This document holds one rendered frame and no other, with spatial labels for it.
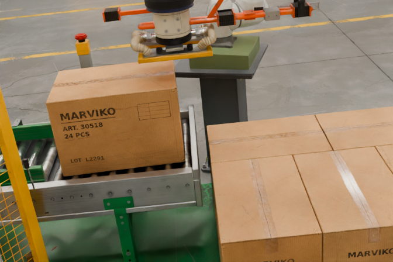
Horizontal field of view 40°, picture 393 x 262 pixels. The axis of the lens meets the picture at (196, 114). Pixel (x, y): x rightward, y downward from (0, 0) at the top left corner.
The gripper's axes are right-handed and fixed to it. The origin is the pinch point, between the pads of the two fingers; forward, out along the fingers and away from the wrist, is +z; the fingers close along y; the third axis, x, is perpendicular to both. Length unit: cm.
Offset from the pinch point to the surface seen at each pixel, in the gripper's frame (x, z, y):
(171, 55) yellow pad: -61, 12, 15
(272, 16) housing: -13.2, 1.4, 3.7
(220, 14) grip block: -36.9, -1.2, 0.8
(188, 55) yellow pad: -53, 12, 15
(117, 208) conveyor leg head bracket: -94, 77, 35
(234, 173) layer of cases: -38, 66, 32
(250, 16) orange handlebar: -23.5, 0.5, 3.8
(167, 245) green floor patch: -76, 121, 12
